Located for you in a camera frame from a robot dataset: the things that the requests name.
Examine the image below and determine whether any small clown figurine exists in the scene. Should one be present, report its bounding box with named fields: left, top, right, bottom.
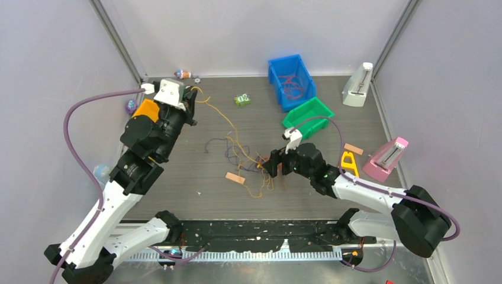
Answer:
left=174, top=69, right=192, bottom=79

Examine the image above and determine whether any white metronome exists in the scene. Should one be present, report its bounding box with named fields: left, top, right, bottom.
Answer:
left=342, top=62, right=374, bottom=107

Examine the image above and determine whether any green plastic bin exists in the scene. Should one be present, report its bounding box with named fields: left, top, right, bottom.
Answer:
left=282, top=97, right=334, bottom=140

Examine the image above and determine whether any green monster toy block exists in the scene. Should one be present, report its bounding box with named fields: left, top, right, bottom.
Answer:
left=234, top=93, right=251, bottom=107

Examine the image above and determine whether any blue plastic bin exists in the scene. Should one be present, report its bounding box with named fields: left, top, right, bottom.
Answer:
left=268, top=54, right=317, bottom=112

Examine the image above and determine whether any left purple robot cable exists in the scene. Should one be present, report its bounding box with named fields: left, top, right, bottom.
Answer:
left=49, top=83, right=205, bottom=284

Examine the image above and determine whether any purple round toy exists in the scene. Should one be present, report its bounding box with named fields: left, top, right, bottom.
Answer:
left=125, top=99, right=138, bottom=115

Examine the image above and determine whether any yellow triangle block right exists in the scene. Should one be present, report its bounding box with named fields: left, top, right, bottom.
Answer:
left=341, top=151, right=359, bottom=178

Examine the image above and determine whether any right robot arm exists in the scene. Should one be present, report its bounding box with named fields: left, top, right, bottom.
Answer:
left=262, top=143, right=452, bottom=258

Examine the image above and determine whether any small wooden block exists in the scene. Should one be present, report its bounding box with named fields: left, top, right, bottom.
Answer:
left=225, top=172, right=245, bottom=185

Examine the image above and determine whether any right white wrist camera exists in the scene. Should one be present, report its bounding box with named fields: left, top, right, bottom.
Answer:
left=282, top=127, right=303, bottom=154

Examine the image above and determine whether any orange plastic bin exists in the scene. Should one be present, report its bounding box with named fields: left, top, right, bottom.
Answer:
left=132, top=99, right=160, bottom=122

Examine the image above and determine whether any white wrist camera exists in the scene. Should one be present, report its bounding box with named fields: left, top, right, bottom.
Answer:
left=282, top=127, right=303, bottom=154
left=153, top=78, right=186, bottom=111

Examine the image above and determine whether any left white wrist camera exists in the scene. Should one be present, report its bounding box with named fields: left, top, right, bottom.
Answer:
left=153, top=78, right=186, bottom=111

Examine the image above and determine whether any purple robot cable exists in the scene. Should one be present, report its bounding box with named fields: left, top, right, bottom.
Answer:
left=49, top=83, right=205, bottom=284
left=288, top=115, right=462, bottom=272

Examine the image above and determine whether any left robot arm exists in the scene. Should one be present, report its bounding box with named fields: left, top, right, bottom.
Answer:
left=44, top=84, right=198, bottom=283

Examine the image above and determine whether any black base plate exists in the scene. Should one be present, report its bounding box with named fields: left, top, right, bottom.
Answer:
left=157, top=220, right=362, bottom=253

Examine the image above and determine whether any pink metronome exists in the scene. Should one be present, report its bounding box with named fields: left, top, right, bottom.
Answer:
left=362, top=137, right=408, bottom=182

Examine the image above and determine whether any clear plastic bottle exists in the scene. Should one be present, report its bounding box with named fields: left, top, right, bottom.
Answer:
left=93, top=164, right=111, bottom=188

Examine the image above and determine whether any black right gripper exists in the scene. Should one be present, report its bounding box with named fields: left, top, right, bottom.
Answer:
left=263, top=140, right=314, bottom=180

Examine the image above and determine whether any yellow cable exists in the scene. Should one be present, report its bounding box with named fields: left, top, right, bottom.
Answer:
left=190, top=86, right=275, bottom=199

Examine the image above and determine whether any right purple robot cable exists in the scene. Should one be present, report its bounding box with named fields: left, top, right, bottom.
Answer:
left=288, top=115, right=462, bottom=272

